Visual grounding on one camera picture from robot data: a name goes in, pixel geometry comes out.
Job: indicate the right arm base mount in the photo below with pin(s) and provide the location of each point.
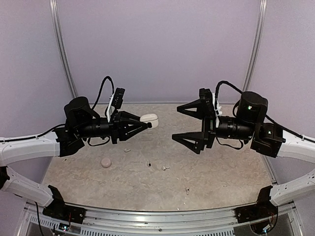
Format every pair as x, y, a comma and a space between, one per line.
262, 208

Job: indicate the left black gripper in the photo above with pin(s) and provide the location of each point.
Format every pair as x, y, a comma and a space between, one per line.
119, 126

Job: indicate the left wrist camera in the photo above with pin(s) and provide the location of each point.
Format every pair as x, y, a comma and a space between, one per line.
115, 102

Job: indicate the pink round case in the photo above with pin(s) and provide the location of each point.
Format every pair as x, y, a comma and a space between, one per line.
106, 162

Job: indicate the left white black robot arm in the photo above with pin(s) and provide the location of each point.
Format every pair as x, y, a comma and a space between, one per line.
82, 124

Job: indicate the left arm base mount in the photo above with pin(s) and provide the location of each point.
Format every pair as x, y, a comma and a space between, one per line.
58, 209

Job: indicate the front aluminium rail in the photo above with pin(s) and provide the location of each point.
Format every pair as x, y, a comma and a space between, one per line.
111, 222

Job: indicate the left aluminium post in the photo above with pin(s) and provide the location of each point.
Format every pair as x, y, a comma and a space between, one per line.
61, 47

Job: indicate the white earbud charging case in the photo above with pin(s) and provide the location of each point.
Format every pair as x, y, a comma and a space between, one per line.
151, 120

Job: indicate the aluminium post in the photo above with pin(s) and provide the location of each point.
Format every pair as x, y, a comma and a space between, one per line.
61, 47
256, 44

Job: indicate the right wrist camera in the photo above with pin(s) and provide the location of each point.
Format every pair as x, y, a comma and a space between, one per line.
207, 99

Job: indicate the right aluminium post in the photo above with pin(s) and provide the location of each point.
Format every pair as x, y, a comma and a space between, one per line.
256, 44

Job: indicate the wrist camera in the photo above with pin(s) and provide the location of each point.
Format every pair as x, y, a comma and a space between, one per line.
115, 102
207, 99

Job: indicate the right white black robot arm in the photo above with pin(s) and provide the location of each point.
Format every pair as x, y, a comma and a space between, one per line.
247, 125

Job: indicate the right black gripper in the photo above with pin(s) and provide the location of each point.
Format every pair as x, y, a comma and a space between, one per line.
208, 125

